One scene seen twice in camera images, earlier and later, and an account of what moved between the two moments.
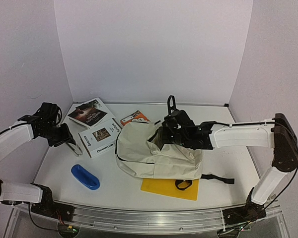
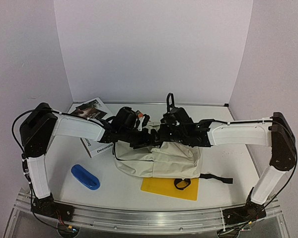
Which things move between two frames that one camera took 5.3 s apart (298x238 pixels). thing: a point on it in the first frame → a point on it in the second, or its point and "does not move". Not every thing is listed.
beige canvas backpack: [138, 150] does not move
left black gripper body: [56, 137] → [136, 140]
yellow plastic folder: [167, 186] does not move
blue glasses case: [84, 177] does not move
